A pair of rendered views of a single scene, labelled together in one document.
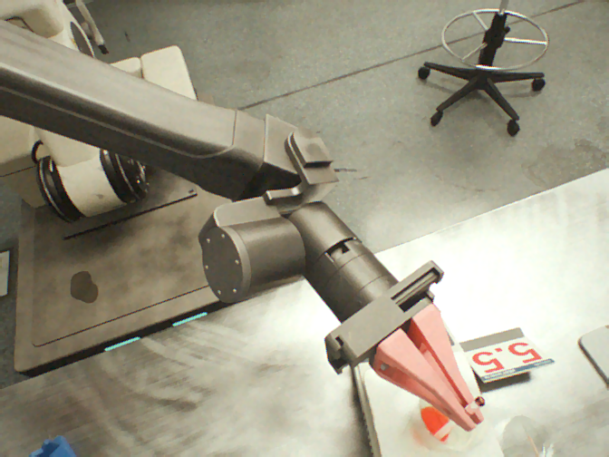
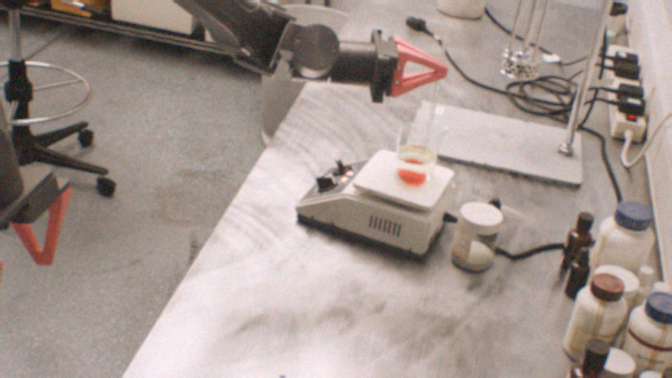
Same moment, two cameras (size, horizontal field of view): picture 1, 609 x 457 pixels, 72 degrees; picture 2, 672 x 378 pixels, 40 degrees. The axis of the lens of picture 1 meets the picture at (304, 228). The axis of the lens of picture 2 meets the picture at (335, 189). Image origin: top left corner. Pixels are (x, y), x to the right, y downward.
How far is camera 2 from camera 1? 1.07 m
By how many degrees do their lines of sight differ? 54
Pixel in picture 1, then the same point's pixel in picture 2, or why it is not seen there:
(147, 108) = not seen: outside the picture
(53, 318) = not seen: outside the picture
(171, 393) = (238, 322)
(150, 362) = (191, 323)
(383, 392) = (374, 182)
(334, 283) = (351, 52)
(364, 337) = (391, 50)
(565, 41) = (65, 91)
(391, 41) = not seen: outside the picture
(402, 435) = (406, 189)
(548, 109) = (119, 157)
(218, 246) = (309, 37)
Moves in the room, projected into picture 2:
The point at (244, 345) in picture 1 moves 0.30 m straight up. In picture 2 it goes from (244, 268) to (261, 61)
